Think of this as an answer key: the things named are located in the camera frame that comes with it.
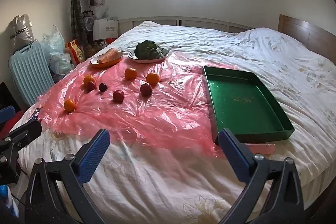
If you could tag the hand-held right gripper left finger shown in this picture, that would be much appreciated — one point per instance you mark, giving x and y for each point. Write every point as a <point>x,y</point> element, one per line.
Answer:
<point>96,154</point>

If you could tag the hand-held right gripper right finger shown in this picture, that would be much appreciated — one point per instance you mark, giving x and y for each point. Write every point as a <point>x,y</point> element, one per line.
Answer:
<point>233,155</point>

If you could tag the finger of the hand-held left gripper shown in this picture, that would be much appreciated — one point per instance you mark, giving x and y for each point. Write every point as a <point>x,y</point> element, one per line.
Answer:
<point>25,132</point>
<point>6,113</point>

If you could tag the green tray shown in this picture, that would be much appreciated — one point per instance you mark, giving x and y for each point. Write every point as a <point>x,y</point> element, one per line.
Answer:
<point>244,106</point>

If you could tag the orange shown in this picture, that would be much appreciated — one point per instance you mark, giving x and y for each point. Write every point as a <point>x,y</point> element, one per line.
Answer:
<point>152,78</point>
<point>69,105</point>
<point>89,79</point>
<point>130,73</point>

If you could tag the red apple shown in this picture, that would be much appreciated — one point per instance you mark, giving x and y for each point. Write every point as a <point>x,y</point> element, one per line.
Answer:
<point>90,86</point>
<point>118,96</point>
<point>146,89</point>

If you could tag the dark plum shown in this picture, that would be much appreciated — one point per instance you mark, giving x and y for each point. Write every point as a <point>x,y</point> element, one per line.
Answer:
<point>103,87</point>

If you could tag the small dark packet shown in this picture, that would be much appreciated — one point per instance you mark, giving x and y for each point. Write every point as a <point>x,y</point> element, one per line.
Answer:
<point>37,113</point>

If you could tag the light blue suitcase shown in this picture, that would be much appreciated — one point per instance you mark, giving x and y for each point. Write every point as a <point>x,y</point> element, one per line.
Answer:
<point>29,71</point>

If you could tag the pink plastic sheet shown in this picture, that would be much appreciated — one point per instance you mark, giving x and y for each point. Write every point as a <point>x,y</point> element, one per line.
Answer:
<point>147,119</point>

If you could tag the pale blue plastic bag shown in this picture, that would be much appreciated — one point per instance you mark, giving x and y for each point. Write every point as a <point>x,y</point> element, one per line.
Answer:
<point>56,48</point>

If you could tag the grey printed bag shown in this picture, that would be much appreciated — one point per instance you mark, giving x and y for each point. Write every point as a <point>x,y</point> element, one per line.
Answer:
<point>22,32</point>

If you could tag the orange snack packet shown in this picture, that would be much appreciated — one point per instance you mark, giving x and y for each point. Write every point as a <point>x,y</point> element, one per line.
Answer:
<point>76,52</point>

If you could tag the orange plate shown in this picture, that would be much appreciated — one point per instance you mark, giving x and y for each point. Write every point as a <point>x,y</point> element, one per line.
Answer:
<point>115,60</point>

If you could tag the carrot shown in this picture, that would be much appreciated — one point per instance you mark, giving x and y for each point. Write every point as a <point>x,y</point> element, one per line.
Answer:
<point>108,55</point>

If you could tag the white floral blanket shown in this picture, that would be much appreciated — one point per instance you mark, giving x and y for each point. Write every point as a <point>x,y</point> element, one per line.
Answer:
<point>288,69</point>

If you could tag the green leafy vegetable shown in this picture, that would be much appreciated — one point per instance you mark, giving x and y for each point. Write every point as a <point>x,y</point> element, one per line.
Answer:
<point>147,50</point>

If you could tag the white plate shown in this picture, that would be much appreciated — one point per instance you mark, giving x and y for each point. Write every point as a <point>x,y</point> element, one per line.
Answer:
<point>162,54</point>

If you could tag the dark plaid scarf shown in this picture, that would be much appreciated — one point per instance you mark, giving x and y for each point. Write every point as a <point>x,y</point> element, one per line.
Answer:
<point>76,14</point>

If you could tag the white fan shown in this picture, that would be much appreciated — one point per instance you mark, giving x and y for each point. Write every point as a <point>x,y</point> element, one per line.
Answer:
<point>88,23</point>

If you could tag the white cardboard box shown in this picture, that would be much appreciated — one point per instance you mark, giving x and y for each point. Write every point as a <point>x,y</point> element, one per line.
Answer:
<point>105,29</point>

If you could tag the clear plastic bag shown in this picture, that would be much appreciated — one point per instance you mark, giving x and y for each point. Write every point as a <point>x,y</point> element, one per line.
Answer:
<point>101,7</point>

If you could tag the wooden headboard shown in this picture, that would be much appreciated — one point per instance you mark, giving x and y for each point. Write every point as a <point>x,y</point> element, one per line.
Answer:
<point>307,29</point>

